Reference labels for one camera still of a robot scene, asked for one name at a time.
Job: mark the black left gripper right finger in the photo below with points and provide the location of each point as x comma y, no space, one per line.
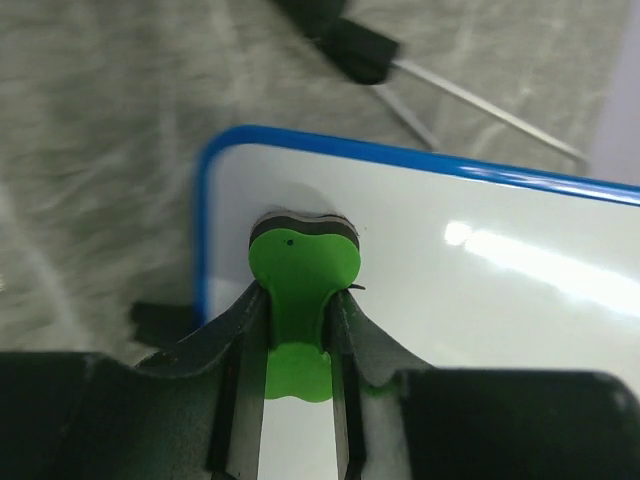
367,367

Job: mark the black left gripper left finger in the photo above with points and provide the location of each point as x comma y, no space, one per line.
234,346

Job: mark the green whiteboard eraser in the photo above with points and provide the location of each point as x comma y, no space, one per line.
301,261

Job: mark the blue framed whiteboard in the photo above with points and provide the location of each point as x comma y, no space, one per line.
520,287

